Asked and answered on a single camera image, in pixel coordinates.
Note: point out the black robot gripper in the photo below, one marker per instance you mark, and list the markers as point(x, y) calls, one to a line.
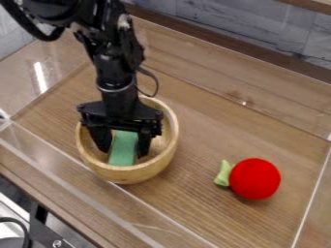
point(121, 111)

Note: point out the green rectangular block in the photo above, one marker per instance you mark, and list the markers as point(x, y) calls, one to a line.
point(123, 149)

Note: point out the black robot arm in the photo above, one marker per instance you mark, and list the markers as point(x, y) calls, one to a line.
point(103, 27)

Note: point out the brown wooden bowl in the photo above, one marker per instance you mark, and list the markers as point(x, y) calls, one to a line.
point(150, 165)

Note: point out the green plush leaf piece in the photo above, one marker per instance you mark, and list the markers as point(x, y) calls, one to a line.
point(223, 175)

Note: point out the red plush ball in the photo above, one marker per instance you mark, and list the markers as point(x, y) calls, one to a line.
point(254, 179)

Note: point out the black table leg bracket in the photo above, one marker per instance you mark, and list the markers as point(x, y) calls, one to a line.
point(37, 233)

